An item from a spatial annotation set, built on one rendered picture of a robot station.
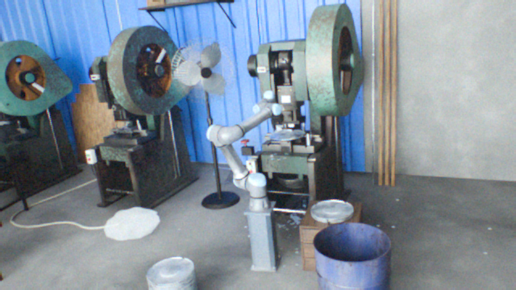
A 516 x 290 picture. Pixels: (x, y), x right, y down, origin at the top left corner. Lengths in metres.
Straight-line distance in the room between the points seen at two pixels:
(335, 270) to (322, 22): 1.60
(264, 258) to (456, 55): 2.56
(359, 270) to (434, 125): 2.45
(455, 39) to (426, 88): 0.50
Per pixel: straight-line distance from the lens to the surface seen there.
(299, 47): 3.20
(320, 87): 2.88
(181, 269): 2.75
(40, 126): 5.69
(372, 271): 2.28
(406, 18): 4.28
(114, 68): 3.79
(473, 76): 4.32
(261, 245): 2.95
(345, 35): 3.44
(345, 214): 2.90
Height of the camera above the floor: 1.68
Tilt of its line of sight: 17 degrees down
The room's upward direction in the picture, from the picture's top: 6 degrees counter-clockwise
